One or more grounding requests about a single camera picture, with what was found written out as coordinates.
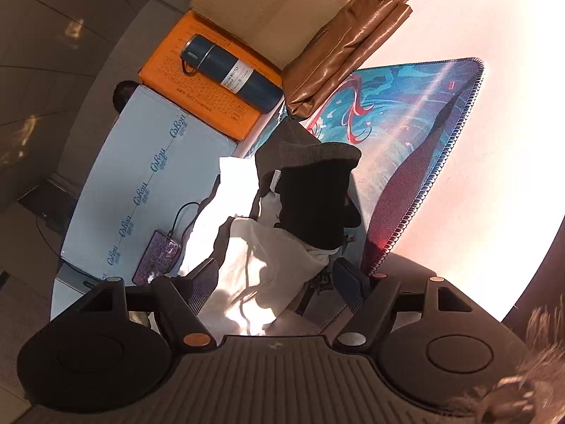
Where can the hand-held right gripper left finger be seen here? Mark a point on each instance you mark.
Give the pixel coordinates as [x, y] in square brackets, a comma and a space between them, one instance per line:
[204, 279]

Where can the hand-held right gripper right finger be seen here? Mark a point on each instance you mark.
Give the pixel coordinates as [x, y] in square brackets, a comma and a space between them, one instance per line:
[349, 280]

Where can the white garment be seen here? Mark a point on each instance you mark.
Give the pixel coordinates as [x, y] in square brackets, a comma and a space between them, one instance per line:
[265, 269]

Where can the black garment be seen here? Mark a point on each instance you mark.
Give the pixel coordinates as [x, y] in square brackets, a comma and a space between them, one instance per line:
[313, 203]

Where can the purple power bank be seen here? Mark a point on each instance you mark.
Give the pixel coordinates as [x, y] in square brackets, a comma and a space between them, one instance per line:
[156, 258]

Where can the light blue printed box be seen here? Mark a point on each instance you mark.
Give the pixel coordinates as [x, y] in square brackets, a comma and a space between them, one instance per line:
[132, 168]

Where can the dark grey knitted cloth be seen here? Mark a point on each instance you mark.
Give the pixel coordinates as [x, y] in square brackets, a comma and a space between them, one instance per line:
[293, 143]

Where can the blue printed desk mat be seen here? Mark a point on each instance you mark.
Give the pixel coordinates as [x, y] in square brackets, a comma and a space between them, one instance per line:
[397, 115]

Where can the dark round object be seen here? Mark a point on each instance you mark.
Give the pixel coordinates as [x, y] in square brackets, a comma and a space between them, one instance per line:
[125, 93]

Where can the brown fur trim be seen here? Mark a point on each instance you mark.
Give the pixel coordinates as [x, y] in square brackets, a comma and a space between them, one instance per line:
[529, 375]

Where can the dark blue vacuum bottle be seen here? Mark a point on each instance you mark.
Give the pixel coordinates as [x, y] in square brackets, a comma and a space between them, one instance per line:
[240, 70]

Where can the orange flat box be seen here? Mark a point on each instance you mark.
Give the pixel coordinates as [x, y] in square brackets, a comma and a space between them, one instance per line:
[176, 64]

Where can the brown leather bag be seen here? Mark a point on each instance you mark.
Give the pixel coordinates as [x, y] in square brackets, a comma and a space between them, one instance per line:
[340, 53]

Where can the brown cardboard box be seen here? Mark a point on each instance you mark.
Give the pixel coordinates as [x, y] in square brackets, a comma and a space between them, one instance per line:
[273, 4]

